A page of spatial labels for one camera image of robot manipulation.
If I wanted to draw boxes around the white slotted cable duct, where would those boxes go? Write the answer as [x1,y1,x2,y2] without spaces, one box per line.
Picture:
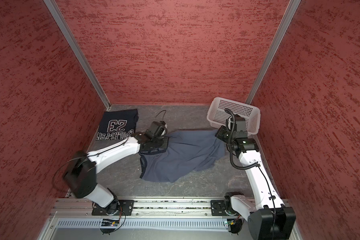
[56,218,228,232]

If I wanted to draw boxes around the aluminium mounting rail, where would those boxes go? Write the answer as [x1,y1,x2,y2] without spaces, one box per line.
[49,197,232,219]

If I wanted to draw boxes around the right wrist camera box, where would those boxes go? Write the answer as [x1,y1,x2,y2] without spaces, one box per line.
[226,115,247,132]

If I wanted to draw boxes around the white plastic laundry basket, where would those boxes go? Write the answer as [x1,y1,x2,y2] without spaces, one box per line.
[206,96,262,136]

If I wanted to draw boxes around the aluminium corner post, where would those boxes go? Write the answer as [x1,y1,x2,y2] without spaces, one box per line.
[245,0,301,105]
[44,0,112,110]

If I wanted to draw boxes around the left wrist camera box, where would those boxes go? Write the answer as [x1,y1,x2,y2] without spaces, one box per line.
[145,121,167,139]

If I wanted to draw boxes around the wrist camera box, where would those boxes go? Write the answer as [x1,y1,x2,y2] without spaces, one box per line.
[226,115,247,132]
[145,121,167,139]

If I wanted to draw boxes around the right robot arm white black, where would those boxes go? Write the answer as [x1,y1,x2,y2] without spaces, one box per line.
[216,126,296,240]

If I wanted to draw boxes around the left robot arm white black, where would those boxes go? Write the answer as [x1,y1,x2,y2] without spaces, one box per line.
[63,132,169,216]

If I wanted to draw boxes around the right controller board with wires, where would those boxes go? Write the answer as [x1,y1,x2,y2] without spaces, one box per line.
[227,219,243,235]

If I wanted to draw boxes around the left aluminium corner post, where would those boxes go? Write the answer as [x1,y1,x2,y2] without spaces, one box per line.
[44,0,112,110]

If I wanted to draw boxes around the left controller board with wires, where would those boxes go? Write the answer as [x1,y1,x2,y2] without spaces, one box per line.
[100,219,120,235]

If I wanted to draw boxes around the controller board with wires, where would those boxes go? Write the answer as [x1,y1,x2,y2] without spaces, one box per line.
[100,219,120,235]
[227,219,243,235]

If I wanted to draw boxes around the grey blue tank top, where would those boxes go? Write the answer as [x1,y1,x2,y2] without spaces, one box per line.
[139,130,226,183]

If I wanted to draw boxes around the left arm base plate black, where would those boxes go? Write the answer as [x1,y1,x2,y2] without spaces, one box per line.
[91,199,135,217]

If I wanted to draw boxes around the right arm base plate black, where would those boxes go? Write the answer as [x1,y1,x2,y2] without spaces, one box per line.
[210,200,228,217]

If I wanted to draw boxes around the navy tank top red trim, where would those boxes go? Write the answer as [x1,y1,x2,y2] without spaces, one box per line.
[95,109,139,141]

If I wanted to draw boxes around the right aluminium corner post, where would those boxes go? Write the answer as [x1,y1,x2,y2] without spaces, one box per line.
[245,0,301,105]

